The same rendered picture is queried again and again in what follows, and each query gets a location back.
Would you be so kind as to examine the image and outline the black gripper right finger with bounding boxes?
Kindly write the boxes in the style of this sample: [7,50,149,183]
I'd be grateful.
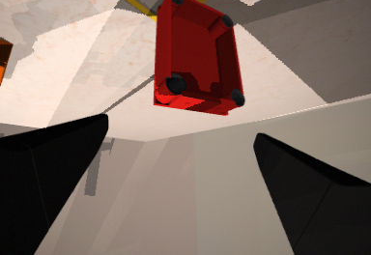
[253,133,371,255]

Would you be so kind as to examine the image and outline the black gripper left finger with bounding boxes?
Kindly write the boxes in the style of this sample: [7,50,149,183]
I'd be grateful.
[0,114,108,255]

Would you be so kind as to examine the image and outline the red rectangular shell with corner bosses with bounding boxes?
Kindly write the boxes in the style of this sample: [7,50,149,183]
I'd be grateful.
[154,0,245,116]

